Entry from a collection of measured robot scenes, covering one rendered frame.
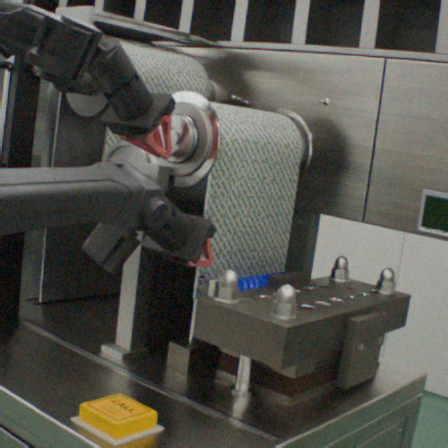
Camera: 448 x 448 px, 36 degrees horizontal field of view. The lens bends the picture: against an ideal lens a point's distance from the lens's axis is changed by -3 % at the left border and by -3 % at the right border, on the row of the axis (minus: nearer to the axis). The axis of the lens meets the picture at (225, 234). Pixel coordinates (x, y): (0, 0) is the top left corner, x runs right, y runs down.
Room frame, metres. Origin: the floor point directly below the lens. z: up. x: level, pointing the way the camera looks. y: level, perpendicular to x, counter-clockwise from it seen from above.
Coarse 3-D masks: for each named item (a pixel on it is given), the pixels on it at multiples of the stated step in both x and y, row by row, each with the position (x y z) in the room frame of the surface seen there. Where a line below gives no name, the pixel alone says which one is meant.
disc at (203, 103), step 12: (180, 96) 1.10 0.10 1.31; (192, 96) 1.08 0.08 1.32; (204, 108) 1.07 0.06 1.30; (216, 120) 1.05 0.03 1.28; (216, 132) 1.05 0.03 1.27; (216, 144) 1.05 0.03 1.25; (216, 156) 1.05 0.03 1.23; (204, 168) 1.06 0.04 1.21; (180, 180) 1.08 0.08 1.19; (192, 180) 1.07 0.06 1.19
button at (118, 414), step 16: (96, 400) 0.82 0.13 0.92; (112, 400) 0.83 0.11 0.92; (128, 400) 0.84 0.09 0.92; (80, 416) 0.80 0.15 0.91; (96, 416) 0.78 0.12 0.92; (112, 416) 0.78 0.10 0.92; (128, 416) 0.79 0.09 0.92; (144, 416) 0.80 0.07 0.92; (112, 432) 0.76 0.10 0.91; (128, 432) 0.78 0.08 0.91
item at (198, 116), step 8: (176, 104) 1.09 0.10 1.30; (184, 104) 1.08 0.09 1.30; (192, 104) 1.07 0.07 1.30; (176, 112) 1.09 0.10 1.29; (184, 112) 1.08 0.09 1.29; (192, 112) 1.07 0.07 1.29; (200, 112) 1.06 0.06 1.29; (200, 120) 1.06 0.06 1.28; (200, 128) 1.06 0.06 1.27; (208, 128) 1.05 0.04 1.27; (200, 136) 1.06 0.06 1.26; (208, 136) 1.05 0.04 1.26; (200, 144) 1.06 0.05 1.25; (208, 144) 1.05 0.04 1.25; (200, 152) 1.06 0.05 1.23; (160, 160) 1.11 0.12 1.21; (192, 160) 1.07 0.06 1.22; (200, 160) 1.06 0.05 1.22; (176, 168) 1.08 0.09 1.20; (184, 168) 1.07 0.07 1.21; (192, 168) 1.06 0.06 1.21; (208, 176) 1.12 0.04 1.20
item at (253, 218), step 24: (216, 192) 1.07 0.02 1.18; (240, 192) 1.11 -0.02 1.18; (264, 192) 1.16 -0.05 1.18; (288, 192) 1.22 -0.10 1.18; (216, 216) 1.07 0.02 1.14; (240, 216) 1.12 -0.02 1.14; (264, 216) 1.17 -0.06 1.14; (288, 216) 1.23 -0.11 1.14; (216, 240) 1.08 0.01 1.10; (240, 240) 1.13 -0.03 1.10; (264, 240) 1.18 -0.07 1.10; (288, 240) 1.24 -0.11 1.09; (216, 264) 1.09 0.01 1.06; (240, 264) 1.14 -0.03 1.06; (264, 264) 1.19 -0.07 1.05
